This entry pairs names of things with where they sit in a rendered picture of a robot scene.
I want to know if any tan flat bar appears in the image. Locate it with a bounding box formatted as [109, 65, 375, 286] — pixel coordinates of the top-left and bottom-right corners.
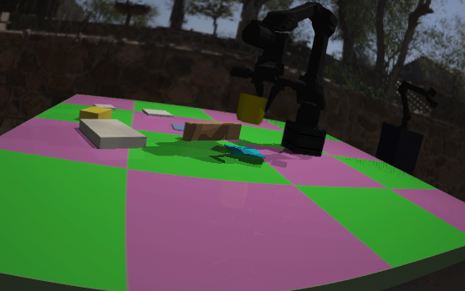
[182, 121, 242, 141]

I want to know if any beige flat rectangular slab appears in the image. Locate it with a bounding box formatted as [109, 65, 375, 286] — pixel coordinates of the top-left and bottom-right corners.
[79, 119, 147, 149]

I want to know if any yellow flat box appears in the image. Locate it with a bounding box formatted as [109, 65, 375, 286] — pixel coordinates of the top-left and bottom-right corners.
[79, 106, 112, 120]

